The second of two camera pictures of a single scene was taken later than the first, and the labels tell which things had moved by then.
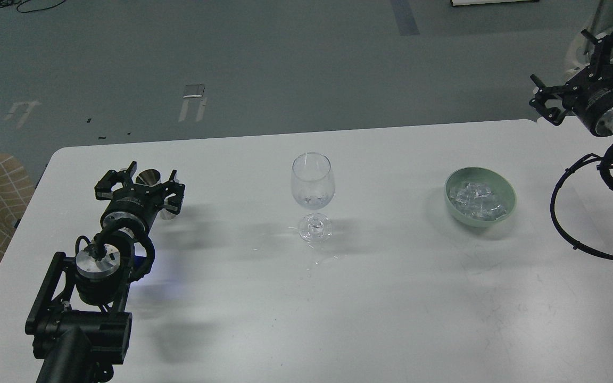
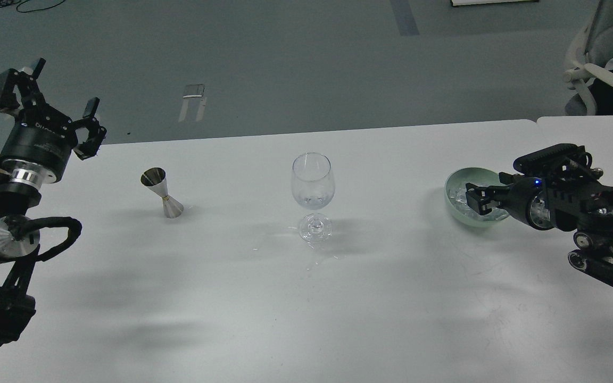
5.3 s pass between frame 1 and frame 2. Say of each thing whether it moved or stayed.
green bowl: stayed
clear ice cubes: stayed
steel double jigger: stayed
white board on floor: stayed
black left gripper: moved
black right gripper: moved
